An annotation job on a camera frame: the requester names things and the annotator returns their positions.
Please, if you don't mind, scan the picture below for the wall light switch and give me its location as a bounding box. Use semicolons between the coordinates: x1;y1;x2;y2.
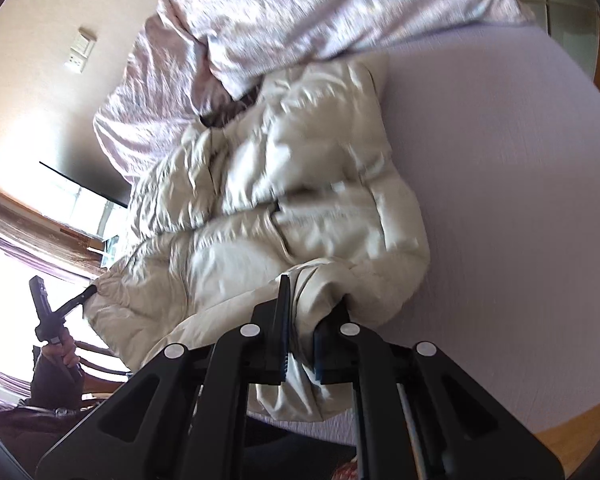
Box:
67;28;96;74

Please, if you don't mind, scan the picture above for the lavender bed sheet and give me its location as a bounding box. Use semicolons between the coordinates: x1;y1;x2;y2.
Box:
244;24;600;446

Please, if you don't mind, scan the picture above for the person's left hand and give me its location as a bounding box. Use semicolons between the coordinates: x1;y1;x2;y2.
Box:
42;328;83;382

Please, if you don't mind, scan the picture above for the cream puffer jacket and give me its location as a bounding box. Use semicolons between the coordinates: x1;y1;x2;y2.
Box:
84;54;430;422

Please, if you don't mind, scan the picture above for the pink floral duvet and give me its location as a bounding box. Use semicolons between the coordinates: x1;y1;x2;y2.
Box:
93;0;533;181

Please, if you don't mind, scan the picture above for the wooden chair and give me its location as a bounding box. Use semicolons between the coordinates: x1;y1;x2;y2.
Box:
30;341;128;402

